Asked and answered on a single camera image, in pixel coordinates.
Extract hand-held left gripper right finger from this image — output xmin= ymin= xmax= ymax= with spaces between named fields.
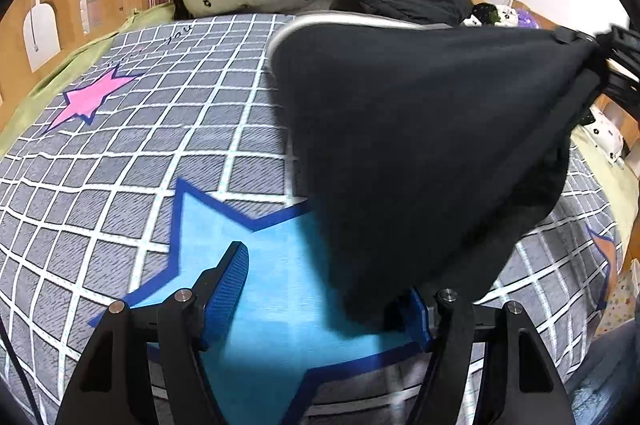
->
xmin=399 ymin=286 xmax=576 ymax=425

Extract yellow star print mat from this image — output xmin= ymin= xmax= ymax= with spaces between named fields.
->
xmin=599 ymin=259 xmax=640 ymax=332

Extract crumpled white floral sheet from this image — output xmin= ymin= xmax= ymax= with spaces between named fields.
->
xmin=460 ymin=2 xmax=524 ymax=28

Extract black cable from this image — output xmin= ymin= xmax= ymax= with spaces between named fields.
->
xmin=0 ymin=315 xmax=42 ymax=425

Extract black pants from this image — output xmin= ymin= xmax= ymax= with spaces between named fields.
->
xmin=266 ymin=12 xmax=602 ymax=332

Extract grey checked star blanket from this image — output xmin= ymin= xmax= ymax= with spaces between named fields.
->
xmin=0 ymin=12 xmax=626 ymax=425

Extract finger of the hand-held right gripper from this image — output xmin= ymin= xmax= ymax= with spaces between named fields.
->
xmin=550 ymin=29 xmax=602 ymax=52

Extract person's jeans leg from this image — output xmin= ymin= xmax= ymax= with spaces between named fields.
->
xmin=565 ymin=319 xmax=640 ymax=425

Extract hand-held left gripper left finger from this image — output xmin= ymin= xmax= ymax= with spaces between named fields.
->
xmin=55 ymin=241 xmax=250 ymax=425

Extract white floral pillow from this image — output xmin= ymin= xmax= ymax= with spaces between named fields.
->
xmin=575 ymin=105 xmax=627 ymax=166

